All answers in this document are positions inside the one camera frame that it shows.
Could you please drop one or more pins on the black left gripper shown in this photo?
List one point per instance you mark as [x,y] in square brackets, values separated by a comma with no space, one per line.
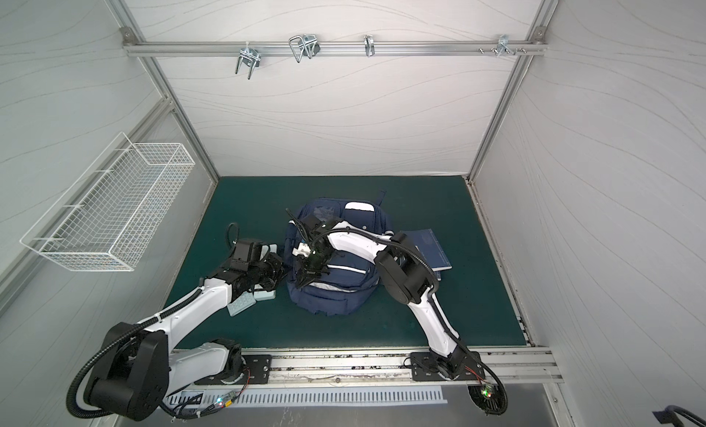
[279,269]

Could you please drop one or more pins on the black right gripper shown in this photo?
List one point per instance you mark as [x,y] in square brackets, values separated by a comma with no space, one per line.
[312,256]

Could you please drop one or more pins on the navy blue student backpack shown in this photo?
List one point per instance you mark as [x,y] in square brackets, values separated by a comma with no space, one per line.
[349,280]

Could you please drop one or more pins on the dark blue book top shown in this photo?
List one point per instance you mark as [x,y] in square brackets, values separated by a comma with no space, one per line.
[428,245]

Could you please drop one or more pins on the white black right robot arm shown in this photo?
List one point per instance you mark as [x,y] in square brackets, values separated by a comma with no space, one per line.
[405,275]

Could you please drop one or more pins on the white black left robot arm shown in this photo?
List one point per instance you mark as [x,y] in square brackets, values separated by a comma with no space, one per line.
[139,365]

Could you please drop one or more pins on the grey green calculator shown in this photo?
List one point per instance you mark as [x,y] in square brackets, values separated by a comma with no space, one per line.
[241,304]

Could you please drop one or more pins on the mint green pencil case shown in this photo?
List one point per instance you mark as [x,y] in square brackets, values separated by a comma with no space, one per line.
[266,292]

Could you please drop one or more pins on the metal u-bolt clamp left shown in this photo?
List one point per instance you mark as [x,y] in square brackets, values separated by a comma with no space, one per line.
[249,59]

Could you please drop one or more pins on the metal u-bolt clamp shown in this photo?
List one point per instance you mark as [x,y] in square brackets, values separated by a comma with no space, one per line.
[249,59]
[304,46]

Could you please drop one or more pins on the metal u-bolt clamp middle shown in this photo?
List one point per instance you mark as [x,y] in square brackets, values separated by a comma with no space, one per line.
[304,46]

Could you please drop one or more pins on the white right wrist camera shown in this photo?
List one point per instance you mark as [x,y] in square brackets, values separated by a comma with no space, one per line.
[302,250]

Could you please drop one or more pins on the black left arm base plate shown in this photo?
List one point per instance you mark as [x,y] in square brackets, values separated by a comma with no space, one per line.
[253,369]

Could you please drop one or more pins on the white slotted cable duct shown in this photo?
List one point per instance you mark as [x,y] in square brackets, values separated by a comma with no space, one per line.
[340,397]

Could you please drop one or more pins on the white wire basket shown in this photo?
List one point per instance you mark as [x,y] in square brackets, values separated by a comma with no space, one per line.
[105,220]

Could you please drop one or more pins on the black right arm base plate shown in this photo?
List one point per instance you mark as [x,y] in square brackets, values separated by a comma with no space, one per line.
[460,366]

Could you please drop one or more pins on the metal ring clamp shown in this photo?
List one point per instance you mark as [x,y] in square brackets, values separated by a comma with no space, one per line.
[369,46]

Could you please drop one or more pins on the aluminium crossbar rail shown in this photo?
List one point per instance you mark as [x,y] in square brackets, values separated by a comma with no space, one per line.
[328,49]

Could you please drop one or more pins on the metal bracket clamp right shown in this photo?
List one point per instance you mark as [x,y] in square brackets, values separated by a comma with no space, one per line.
[503,48]

